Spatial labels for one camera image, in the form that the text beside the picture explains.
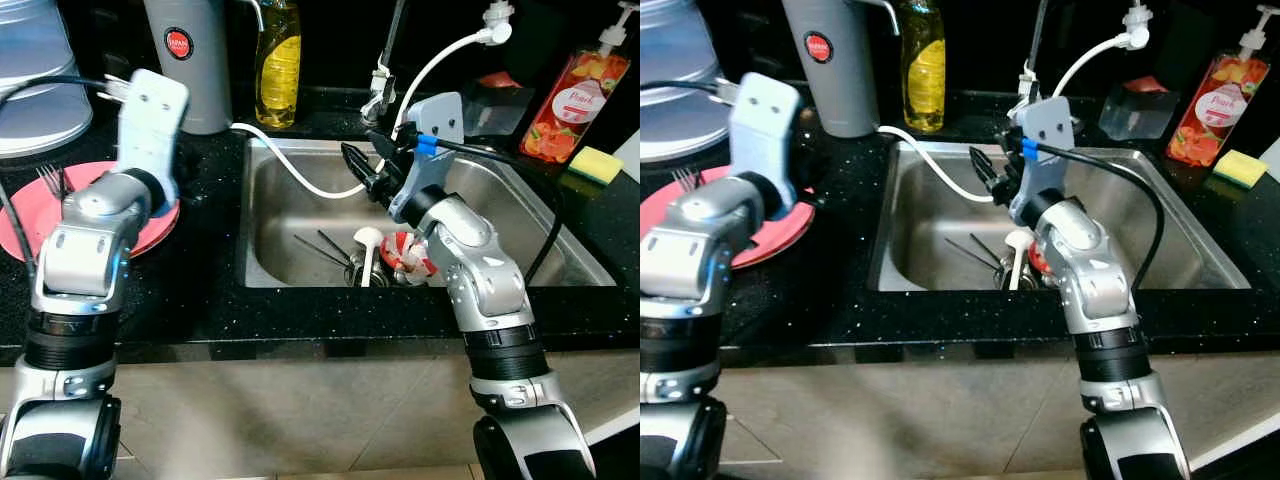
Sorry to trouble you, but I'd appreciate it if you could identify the white soup spoon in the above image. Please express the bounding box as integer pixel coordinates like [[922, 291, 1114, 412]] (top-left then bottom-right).
[[352, 226, 385, 289], [1002, 229, 1034, 292]]

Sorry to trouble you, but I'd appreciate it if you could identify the chrome sink faucet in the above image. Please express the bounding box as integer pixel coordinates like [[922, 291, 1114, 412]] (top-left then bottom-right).
[[359, 0, 408, 128], [1014, 0, 1052, 128]]

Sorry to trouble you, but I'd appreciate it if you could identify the grey cylinder with red logo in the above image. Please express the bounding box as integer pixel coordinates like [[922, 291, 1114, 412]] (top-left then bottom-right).
[[142, 0, 234, 135], [781, 0, 882, 139]]

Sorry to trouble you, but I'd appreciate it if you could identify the pink plate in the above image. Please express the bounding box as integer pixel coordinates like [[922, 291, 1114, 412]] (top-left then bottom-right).
[[0, 159, 182, 265], [640, 164, 817, 271]]

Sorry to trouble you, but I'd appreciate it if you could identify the yellow dish soap bottle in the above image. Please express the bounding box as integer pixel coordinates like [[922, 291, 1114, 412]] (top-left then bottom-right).
[[254, 0, 302, 130], [899, 0, 947, 134]]

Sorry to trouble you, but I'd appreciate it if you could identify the stainless steel sink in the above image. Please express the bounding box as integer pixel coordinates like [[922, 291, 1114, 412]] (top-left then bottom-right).
[[239, 134, 618, 293], [867, 139, 1252, 295]]

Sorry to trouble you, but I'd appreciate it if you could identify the clear plastic container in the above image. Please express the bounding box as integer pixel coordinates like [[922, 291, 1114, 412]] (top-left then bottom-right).
[[1097, 77, 1180, 142], [461, 71, 537, 137]]

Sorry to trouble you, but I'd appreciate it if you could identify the large clear water jug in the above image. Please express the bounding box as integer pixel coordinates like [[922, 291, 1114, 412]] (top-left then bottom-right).
[[640, 0, 732, 164], [0, 0, 97, 160]]

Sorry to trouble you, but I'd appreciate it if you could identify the peach hand soap pump bottle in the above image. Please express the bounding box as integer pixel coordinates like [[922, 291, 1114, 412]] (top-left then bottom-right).
[[1164, 13, 1277, 169], [519, 3, 638, 164]]

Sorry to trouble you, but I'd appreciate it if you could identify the yellow green sponge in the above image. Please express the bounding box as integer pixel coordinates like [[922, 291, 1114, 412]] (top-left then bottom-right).
[[1212, 149, 1270, 192], [567, 146, 625, 189]]

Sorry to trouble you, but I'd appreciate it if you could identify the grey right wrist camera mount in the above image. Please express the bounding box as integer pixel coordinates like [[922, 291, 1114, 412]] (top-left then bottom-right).
[[1007, 96, 1077, 228], [387, 91, 467, 225]]

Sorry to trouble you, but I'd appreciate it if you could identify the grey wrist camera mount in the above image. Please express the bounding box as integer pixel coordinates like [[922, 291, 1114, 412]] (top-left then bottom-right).
[[1007, 96, 1077, 228], [116, 69, 190, 208], [727, 71, 807, 213], [387, 91, 467, 225]]

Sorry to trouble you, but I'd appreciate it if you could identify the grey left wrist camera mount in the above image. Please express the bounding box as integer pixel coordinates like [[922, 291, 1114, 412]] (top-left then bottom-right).
[[116, 69, 190, 208], [727, 71, 807, 213]]

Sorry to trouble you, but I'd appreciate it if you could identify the white water hose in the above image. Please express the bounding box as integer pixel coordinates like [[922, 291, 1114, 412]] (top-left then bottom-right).
[[231, 25, 512, 201], [877, 30, 1151, 206]]

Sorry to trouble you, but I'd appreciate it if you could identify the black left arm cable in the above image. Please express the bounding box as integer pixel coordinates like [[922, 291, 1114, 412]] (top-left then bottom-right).
[[0, 74, 133, 103], [640, 78, 738, 103]]

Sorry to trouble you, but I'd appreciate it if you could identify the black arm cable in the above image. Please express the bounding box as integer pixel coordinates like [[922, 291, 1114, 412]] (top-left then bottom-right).
[[640, 78, 738, 103], [433, 139, 564, 288], [0, 74, 133, 103], [1038, 144, 1167, 293]]

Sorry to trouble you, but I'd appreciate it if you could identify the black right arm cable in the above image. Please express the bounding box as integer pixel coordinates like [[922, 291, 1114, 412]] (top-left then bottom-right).
[[433, 139, 564, 288], [1038, 144, 1167, 293]]

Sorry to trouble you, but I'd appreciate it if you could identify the white hose tap connector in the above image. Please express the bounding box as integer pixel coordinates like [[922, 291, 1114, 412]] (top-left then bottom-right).
[[1121, 0, 1152, 53], [484, 0, 517, 48]]

